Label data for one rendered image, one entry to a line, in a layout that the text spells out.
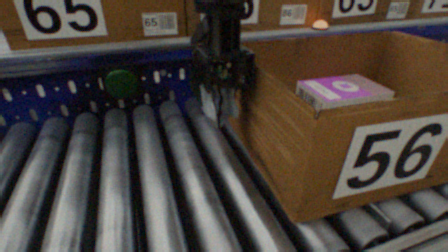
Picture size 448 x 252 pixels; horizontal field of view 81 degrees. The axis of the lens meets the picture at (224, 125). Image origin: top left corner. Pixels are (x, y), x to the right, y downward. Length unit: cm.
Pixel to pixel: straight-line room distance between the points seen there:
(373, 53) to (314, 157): 45
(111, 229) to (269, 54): 41
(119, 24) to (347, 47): 52
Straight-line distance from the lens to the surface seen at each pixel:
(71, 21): 70
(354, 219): 42
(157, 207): 40
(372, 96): 60
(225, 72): 39
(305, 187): 34
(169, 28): 70
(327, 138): 30
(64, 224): 43
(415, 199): 51
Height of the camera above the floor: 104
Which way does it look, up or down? 31 degrees down
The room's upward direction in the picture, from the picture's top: straight up
